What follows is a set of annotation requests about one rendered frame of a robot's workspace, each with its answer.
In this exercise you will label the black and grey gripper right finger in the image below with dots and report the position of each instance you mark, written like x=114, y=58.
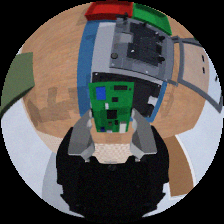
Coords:
x=147, y=145

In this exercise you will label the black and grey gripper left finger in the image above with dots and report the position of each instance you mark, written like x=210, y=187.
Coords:
x=76, y=147

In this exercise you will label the red bin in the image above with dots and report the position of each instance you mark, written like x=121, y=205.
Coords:
x=110, y=9

